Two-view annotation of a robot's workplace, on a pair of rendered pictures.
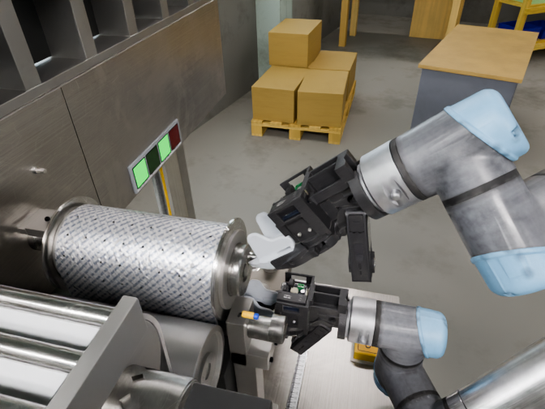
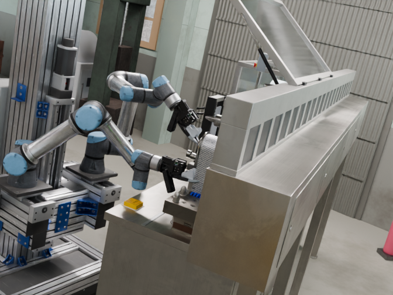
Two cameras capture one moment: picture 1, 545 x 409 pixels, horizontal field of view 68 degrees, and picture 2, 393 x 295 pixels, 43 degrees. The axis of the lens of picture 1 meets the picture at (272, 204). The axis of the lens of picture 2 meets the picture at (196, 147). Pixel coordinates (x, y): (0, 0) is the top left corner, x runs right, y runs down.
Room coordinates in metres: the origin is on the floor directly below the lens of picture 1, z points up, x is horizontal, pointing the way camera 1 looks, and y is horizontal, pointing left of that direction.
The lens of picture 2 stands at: (2.73, 0.22, 1.86)
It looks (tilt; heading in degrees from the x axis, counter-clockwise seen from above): 15 degrees down; 185
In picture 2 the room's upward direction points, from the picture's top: 12 degrees clockwise
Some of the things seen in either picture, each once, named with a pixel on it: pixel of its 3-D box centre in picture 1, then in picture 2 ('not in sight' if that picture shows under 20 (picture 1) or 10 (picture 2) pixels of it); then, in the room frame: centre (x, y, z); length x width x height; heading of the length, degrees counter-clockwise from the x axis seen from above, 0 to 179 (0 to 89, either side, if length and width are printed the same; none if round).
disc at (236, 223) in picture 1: (230, 268); (204, 146); (0.42, 0.06, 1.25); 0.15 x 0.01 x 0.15; 165
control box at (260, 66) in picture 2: not in sight; (260, 61); (-0.10, 0.23, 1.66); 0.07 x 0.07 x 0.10; 2
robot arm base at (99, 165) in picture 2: not in sight; (93, 161); (-0.05, -0.60, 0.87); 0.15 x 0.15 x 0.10
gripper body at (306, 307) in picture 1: (311, 308); (172, 167); (0.45, -0.06, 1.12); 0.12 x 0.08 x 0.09; 75
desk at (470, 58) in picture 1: (472, 89); not in sight; (3.32, -1.72, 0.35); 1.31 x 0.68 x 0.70; 147
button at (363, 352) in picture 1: (371, 344); (133, 203); (0.51, -0.20, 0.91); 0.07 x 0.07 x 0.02; 75
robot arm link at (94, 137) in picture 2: not in sight; (97, 143); (-0.05, -0.59, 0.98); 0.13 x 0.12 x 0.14; 121
